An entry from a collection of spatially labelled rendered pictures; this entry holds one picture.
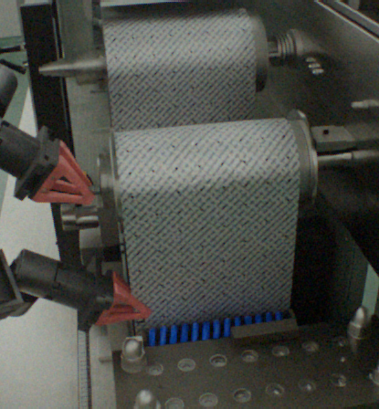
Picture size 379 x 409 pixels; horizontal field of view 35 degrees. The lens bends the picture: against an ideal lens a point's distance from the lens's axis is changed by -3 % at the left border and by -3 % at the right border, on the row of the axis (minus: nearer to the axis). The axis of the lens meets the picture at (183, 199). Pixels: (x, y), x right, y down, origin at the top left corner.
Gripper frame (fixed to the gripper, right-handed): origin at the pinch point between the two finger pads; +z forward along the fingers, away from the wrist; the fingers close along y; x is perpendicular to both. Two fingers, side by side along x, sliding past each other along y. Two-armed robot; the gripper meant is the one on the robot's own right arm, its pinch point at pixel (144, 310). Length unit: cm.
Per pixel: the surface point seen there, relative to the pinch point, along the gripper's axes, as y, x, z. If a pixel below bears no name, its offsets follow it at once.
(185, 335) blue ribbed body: 3.4, 0.6, 6.0
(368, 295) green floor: -114, -40, 138
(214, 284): 0.3, 8.3, 6.9
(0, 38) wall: -557, -138, -40
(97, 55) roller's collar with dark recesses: -28.6, 23.8, -17.9
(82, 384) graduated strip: -2.2, -19.7, -1.2
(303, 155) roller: -1.2, 30.5, 8.2
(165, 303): 0.3, 2.6, 2.1
